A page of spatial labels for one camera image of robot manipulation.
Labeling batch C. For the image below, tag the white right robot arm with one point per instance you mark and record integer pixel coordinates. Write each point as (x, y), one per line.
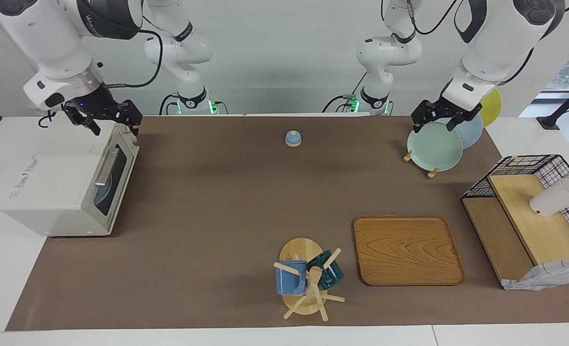
(49, 43)

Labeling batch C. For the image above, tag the wooden step shelf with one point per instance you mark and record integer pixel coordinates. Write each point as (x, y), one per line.
(539, 230)

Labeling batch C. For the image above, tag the yellow plate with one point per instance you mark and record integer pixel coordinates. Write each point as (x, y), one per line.
(492, 108)

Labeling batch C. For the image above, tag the pale green plate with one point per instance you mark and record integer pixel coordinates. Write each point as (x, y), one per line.
(433, 148)

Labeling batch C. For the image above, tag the blue mug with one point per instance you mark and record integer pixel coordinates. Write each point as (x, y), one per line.
(289, 281)

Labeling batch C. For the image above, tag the wooden mug tree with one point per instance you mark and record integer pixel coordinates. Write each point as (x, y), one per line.
(300, 250)

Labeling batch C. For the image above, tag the wooden plate rack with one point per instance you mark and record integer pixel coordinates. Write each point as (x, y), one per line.
(432, 173)

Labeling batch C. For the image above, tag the light blue racked plate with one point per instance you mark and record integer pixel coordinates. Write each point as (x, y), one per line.
(472, 132)

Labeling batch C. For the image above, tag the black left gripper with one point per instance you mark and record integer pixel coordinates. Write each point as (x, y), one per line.
(440, 109)

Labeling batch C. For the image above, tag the dark green mug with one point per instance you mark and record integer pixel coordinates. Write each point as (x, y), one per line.
(333, 276)

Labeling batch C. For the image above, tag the white toaster oven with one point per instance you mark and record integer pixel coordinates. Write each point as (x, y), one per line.
(54, 178)

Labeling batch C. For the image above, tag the wooden serving tray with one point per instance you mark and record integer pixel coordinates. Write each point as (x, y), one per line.
(407, 250)

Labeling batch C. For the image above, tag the white cup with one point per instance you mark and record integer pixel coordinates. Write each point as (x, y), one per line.
(553, 199)

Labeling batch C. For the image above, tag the brown table mat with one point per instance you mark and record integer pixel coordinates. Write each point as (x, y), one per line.
(227, 206)

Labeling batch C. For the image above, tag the grey patterned cloth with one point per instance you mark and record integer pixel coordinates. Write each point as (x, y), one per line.
(544, 278)

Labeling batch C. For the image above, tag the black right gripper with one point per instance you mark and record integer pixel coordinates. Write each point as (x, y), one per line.
(97, 103)

